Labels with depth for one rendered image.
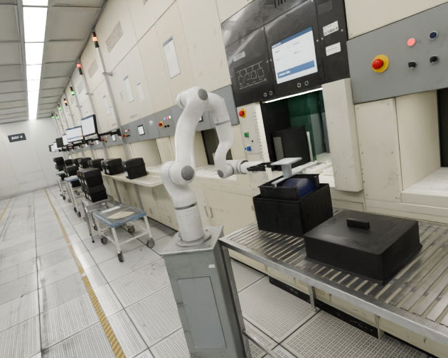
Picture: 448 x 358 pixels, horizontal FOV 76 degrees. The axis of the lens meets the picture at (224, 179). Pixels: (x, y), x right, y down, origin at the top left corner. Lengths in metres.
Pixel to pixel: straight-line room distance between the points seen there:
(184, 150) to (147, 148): 3.35
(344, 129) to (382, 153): 0.20
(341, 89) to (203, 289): 1.16
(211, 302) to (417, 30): 1.44
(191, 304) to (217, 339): 0.23
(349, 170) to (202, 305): 0.99
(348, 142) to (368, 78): 0.29
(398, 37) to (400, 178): 0.57
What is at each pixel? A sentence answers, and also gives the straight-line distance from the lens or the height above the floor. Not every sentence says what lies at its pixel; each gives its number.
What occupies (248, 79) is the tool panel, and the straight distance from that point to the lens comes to 1.96.
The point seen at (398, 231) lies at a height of 0.86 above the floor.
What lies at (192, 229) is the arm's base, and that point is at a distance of 1.48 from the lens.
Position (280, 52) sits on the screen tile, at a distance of 1.75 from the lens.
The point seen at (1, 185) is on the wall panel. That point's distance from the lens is 14.88.
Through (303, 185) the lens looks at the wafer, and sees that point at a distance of 1.40.
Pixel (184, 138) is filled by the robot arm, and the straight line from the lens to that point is 1.44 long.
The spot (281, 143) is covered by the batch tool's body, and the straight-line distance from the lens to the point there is 2.16.
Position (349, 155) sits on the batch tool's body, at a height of 1.05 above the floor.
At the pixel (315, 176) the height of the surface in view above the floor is 0.98.
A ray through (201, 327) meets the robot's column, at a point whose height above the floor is 0.32.
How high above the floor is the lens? 1.33
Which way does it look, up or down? 11 degrees down
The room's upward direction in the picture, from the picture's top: 12 degrees counter-clockwise
